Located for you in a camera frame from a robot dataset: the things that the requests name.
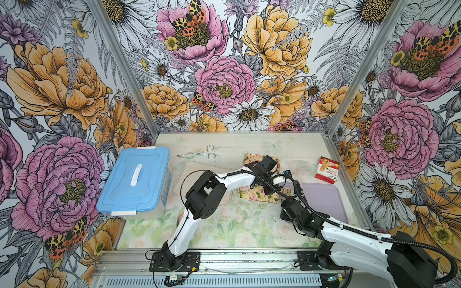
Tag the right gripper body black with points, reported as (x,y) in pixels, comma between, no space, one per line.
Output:
(284,216)

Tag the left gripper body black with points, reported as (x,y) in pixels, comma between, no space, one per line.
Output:
(268,176)

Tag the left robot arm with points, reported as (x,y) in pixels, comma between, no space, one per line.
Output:
(204,196)

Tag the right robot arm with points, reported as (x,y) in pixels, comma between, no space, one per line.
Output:
(394,258)

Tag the yellow floral tray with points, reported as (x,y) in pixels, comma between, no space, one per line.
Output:
(257,193)

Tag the lavender plastic tray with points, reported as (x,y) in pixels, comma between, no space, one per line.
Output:
(325,198)

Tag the red white small box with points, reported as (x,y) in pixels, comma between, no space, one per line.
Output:
(327,170)

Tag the metal scissors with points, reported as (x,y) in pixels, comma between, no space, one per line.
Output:
(208,152)

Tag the beige plastic tray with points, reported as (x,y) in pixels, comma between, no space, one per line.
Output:
(185,176)

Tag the blue lidded storage box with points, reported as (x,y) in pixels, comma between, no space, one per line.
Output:
(138,185)

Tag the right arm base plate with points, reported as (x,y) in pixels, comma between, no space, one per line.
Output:
(307,260)

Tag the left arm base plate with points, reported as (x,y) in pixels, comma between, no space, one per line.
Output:
(163,262)

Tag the aluminium front rail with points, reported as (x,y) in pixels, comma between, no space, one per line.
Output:
(136,262)

